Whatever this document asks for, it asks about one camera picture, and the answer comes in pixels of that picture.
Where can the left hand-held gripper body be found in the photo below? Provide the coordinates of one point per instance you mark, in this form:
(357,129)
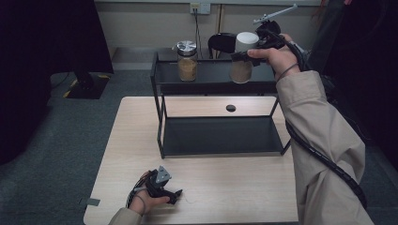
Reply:
(158,182)

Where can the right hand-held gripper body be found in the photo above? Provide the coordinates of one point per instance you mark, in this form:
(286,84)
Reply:
(269,31)

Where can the glass jar with white lid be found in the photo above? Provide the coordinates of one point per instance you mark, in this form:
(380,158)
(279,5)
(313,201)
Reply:
(244,47)

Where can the glass jar with silver lid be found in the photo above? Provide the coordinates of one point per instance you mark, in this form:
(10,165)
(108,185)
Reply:
(187,62)

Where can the black metal two-tier shelf rack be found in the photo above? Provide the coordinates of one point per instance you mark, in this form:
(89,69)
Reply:
(219,136)

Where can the person's left hand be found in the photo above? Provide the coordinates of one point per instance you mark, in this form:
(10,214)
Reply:
(142,201)

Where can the person's right hand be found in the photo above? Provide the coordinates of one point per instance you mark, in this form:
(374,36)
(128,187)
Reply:
(280,56)

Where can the black chair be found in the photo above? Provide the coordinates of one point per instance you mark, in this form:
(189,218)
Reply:
(222,42)

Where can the black round table grommet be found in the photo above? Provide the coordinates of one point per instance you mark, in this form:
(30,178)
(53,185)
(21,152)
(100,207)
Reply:
(231,108)

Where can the grey tape piece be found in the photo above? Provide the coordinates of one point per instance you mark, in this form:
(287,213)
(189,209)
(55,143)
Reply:
(93,202)

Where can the dark curtain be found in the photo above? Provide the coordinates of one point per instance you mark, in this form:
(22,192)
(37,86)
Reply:
(37,62)
(375,62)

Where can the black stand base yellow tape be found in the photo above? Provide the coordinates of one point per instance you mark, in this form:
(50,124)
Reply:
(87,86)

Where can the white wall outlet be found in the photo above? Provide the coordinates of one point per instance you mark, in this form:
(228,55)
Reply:
(200,8)

